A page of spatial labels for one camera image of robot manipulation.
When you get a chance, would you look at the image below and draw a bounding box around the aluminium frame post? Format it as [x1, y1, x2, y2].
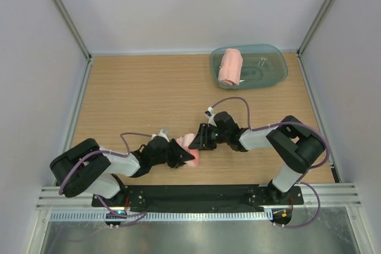
[296, 0, 335, 58]
[52, 0, 92, 61]

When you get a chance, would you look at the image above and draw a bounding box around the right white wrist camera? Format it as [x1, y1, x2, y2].
[205, 106, 217, 127]

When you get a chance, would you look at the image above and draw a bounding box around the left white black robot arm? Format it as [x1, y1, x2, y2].
[49, 133, 199, 206]

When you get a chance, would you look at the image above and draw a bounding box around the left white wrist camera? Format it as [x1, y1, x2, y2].
[151, 128, 170, 142]

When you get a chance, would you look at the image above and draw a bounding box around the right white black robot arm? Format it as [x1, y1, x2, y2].
[186, 111, 330, 204]

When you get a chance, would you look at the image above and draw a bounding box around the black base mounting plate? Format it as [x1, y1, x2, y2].
[105, 184, 304, 214]

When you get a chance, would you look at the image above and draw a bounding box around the coral pink printed towel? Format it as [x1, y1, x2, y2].
[176, 133, 200, 167]

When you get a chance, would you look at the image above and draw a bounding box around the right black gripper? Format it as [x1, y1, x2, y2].
[189, 123, 229, 151]

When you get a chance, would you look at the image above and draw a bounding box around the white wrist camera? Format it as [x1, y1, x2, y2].
[205, 106, 217, 127]
[151, 128, 170, 142]

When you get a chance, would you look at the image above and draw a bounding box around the light pink towel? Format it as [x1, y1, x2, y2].
[218, 48, 243, 86]

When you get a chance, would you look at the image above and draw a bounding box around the aluminium front rail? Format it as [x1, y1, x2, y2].
[36, 183, 361, 211]

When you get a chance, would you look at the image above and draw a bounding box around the white slotted cable duct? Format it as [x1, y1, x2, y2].
[49, 209, 273, 222]

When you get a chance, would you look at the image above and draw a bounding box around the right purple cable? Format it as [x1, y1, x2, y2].
[207, 96, 331, 230]

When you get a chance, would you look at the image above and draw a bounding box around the right aluminium frame post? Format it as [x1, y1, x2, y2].
[296, 0, 335, 58]

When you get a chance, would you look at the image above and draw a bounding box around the blue translucent plastic tub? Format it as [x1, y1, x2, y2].
[210, 44, 288, 90]

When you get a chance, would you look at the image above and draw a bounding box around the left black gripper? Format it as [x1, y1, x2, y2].
[151, 139, 194, 168]

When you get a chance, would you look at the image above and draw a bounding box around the left aluminium frame post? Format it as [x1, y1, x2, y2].
[52, 0, 92, 61]

